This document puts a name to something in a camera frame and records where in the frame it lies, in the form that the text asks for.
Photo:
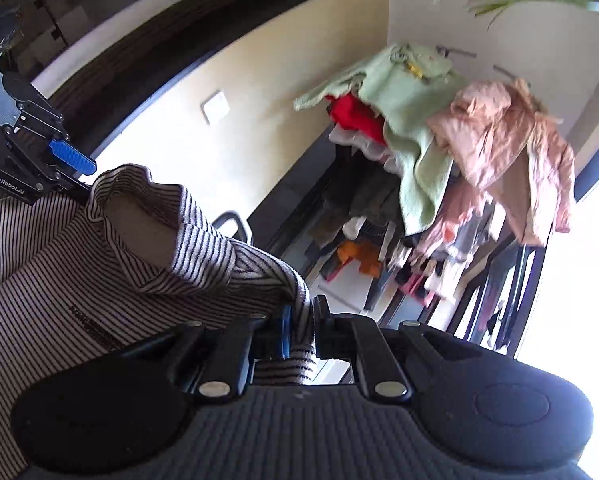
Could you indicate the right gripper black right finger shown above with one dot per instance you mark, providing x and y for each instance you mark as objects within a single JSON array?
[{"x": 358, "y": 340}]

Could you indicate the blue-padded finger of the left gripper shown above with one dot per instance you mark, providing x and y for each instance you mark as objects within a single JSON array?
[{"x": 66, "y": 153}]

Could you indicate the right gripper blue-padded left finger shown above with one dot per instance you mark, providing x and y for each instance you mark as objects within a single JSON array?
[{"x": 239, "y": 347}]

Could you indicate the grey striped knit garment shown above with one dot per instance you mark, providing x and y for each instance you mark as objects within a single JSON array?
[{"x": 80, "y": 280}]

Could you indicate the red hanging garment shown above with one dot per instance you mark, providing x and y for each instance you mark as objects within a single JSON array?
[{"x": 349, "y": 113}]

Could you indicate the pink hanging garment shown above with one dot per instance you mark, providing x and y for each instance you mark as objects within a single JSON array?
[{"x": 507, "y": 145}]

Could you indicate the light green hanging garment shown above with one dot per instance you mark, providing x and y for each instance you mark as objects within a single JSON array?
[{"x": 406, "y": 84}]

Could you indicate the wall power socket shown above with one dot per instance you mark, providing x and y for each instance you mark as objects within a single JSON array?
[{"x": 216, "y": 108}]

